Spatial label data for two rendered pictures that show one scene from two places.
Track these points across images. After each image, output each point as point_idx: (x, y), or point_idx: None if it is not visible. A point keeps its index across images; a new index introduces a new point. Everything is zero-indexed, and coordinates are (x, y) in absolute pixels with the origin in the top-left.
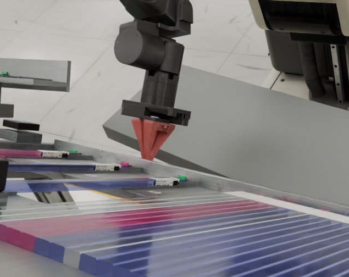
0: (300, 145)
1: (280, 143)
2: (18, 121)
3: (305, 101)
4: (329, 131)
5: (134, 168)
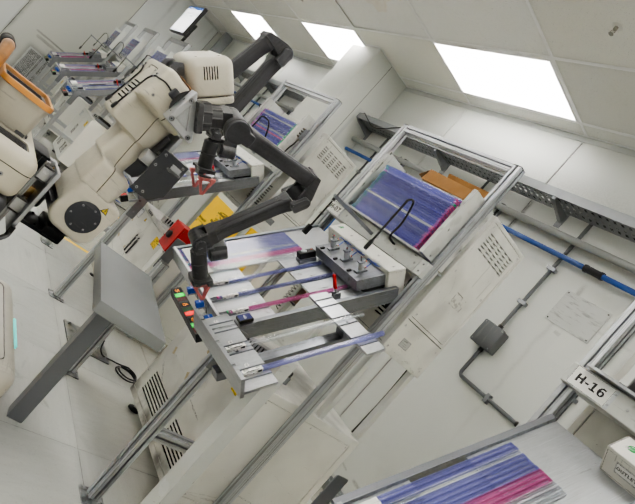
0: (127, 273)
1: (130, 278)
2: (248, 314)
3: (103, 261)
4: (115, 262)
5: (213, 297)
